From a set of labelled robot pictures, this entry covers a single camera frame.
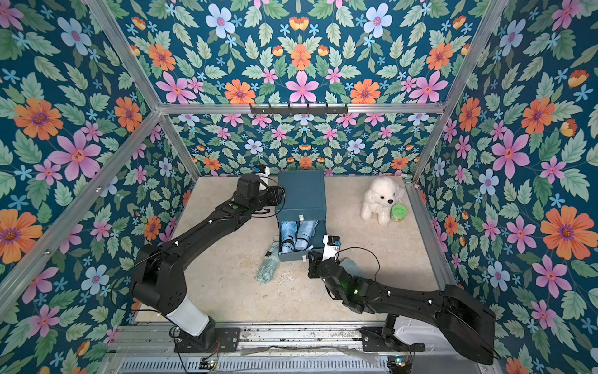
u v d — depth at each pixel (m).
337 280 0.58
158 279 0.45
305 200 0.82
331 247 0.69
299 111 0.94
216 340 0.73
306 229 0.87
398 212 1.01
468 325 0.41
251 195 0.68
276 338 0.75
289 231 0.86
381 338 0.66
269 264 0.86
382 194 0.91
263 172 0.77
